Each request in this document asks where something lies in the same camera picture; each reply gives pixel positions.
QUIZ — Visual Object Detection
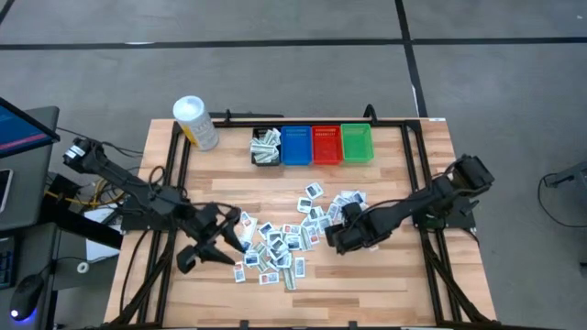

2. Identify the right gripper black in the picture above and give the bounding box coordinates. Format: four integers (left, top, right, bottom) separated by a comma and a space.
324, 213, 393, 256

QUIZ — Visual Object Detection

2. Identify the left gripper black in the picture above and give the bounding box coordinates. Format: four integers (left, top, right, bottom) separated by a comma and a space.
176, 219, 247, 275

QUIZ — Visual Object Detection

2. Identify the red plastic basket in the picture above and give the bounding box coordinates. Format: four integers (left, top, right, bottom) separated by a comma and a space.
311, 125, 344, 166

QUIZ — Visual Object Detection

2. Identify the black plastic basket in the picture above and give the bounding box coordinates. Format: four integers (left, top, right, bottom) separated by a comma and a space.
252, 126, 282, 167

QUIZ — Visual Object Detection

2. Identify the green plastic basket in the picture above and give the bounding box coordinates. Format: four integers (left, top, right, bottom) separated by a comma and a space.
340, 122, 375, 164

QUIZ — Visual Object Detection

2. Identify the blue plastic basket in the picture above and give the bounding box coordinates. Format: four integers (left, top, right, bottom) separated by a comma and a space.
280, 126, 314, 166

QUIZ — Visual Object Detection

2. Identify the white paper sheet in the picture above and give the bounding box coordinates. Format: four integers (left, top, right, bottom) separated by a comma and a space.
83, 208, 124, 262

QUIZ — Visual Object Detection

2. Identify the white wipes canister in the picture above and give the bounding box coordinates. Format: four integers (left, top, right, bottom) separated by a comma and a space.
172, 94, 220, 152

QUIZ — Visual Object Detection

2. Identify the black stand bar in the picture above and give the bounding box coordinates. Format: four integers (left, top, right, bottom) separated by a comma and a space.
43, 173, 125, 251

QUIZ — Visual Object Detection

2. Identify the grey side desk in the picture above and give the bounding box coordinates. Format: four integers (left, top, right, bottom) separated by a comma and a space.
0, 105, 61, 233

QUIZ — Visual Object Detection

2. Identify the black computer mouse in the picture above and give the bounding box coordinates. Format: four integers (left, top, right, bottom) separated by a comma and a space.
8, 273, 46, 323

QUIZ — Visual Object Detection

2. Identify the black keyboard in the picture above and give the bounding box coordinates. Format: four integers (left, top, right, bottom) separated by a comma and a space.
0, 249, 15, 291

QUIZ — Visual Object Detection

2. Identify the white smartphone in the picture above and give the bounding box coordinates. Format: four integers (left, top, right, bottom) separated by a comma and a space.
0, 168, 14, 215

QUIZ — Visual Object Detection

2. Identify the black monitor blue screen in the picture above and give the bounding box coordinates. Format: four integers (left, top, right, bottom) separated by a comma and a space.
0, 96, 61, 160

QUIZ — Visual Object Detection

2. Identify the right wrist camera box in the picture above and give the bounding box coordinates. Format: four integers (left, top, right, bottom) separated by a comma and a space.
341, 201, 364, 222

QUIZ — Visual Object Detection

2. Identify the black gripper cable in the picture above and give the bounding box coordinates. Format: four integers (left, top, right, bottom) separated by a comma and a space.
208, 201, 243, 228

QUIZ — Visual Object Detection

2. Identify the thin black monitor cable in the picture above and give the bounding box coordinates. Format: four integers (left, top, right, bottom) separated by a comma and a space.
57, 126, 144, 157

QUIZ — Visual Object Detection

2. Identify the yellow cable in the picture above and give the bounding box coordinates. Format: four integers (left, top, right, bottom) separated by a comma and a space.
44, 178, 125, 208

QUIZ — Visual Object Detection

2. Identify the thin black floor cable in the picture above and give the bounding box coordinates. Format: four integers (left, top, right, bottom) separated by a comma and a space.
536, 172, 587, 229

